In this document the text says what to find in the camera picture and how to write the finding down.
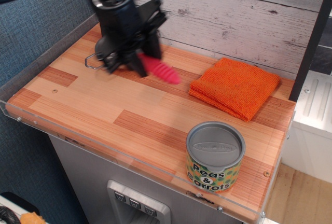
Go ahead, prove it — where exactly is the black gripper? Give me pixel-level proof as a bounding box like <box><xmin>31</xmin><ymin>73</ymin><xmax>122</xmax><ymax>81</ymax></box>
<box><xmin>92</xmin><ymin>0</ymin><xmax>167</xmax><ymax>77</ymax></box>

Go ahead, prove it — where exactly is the red handled metal spoon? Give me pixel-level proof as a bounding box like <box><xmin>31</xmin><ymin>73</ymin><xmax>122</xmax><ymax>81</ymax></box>
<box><xmin>138</xmin><ymin>53</ymin><xmax>181</xmax><ymax>85</ymax></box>

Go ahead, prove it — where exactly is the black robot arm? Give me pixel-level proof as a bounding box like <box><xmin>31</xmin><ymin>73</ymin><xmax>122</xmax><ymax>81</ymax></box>
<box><xmin>89</xmin><ymin>0</ymin><xmax>167</xmax><ymax>77</ymax></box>

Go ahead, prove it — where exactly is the orange folded rag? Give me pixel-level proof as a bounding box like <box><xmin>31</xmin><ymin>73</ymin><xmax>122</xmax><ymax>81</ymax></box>
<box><xmin>188</xmin><ymin>58</ymin><xmax>281</xmax><ymax>122</ymax></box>

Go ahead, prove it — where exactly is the peas and carrots can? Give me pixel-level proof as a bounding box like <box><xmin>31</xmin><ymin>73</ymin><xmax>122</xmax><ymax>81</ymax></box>
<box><xmin>186</xmin><ymin>121</ymin><xmax>246</xmax><ymax>193</ymax></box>

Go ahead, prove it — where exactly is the clear acrylic edge guard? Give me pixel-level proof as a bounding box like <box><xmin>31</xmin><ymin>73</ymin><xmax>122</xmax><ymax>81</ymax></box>
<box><xmin>1</xmin><ymin>17</ymin><xmax>295</xmax><ymax>223</ymax></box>

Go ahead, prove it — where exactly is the grey toy fridge cabinet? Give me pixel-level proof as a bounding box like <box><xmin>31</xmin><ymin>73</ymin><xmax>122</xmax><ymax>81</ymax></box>
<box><xmin>50</xmin><ymin>136</ymin><xmax>239</xmax><ymax>223</ymax></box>

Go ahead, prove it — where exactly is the silver ice dispenser panel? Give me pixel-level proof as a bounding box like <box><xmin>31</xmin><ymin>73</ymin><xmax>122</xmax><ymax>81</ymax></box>
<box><xmin>107</xmin><ymin>180</ymin><xmax>172</xmax><ymax>223</ymax></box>

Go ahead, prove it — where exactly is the white toy sink unit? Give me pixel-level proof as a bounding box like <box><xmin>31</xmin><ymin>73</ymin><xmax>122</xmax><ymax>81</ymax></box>
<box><xmin>281</xmin><ymin>71</ymin><xmax>331</xmax><ymax>183</ymax></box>

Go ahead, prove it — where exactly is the orange object bottom corner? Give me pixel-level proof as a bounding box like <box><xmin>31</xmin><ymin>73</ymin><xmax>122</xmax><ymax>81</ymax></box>
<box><xmin>20</xmin><ymin>212</ymin><xmax>46</xmax><ymax>224</ymax></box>

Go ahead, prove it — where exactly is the steel bowl with handles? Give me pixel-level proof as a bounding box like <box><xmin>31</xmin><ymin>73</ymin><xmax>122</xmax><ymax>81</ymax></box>
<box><xmin>85</xmin><ymin>35</ymin><xmax>121</xmax><ymax>74</ymax></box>

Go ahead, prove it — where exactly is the dark vertical post right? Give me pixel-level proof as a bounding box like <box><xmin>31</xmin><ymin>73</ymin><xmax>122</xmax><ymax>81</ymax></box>
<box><xmin>288</xmin><ymin>0</ymin><xmax>331</xmax><ymax>102</ymax></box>

